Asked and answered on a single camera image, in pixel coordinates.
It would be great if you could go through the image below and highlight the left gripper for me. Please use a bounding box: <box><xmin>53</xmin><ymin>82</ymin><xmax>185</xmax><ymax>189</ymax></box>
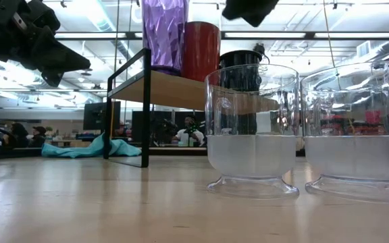
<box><xmin>0</xmin><ymin>0</ymin><xmax>91</xmax><ymax>88</ymax></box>

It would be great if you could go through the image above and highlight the black mug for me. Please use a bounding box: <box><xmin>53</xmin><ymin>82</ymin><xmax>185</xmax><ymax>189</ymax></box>
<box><xmin>218</xmin><ymin>49</ymin><xmax>264</xmax><ymax>92</ymax></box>

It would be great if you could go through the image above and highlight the orange-red mug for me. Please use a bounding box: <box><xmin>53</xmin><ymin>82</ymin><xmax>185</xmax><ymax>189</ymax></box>
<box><xmin>180</xmin><ymin>20</ymin><xmax>222</xmax><ymax>83</ymax></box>

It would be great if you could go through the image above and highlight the purple faceted plastic tumbler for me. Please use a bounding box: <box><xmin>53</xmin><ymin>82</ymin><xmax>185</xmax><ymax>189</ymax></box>
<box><xmin>141</xmin><ymin>0</ymin><xmax>190</xmax><ymax>77</ymax></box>

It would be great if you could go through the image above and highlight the black ceiling spotlight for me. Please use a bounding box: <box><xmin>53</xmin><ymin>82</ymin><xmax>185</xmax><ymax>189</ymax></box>
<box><xmin>253</xmin><ymin>43</ymin><xmax>271</xmax><ymax>65</ymax></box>

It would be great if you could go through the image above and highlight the black monitor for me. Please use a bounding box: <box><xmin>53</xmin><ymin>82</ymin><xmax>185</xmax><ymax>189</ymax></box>
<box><xmin>83</xmin><ymin>101</ymin><xmax>122</xmax><ymax>132</ymax></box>
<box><xmin>131</xmin><ymin>110</ymin><xmax>158</xmax><ymax>143</ymax></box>

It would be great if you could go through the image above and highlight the person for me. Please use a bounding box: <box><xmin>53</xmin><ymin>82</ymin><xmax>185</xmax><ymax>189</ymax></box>
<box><xmin>1</xmin><ymin>121</ymin><xmax>30</xmax><ymax>149</ymax></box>
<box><xmin>28</xmin><ymin>126</ymin><xmax>47</xmax><ymax>149</ymax></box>
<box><xmin>172</xmin><ymin>115</ymin><xmax>206</xmax><ymax>147</ymax></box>

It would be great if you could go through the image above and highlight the blue cloth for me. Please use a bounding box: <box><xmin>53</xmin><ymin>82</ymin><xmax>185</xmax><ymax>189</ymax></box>
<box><xmin>41</xmin><ymin>132</ymin><xmax>142</xmax><ymax>159</ymax></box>

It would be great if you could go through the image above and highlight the clear plastic footed cup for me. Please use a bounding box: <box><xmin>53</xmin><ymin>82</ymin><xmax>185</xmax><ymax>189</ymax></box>
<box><xmin>299</xmin><ymin>60</ymin><xmax>389</xmax><ymax>203</ymax></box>
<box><xmin>205</xmin><ymin>63</ymin><xmax>301</xmax><ymax>200</ymax></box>

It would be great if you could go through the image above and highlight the wooden shelf, black metal frame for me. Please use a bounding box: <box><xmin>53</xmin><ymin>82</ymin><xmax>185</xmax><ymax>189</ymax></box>
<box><xmin>103</xmin><ymin>47</ymin><xmax>280</xmax><ymax>169</ymax></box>

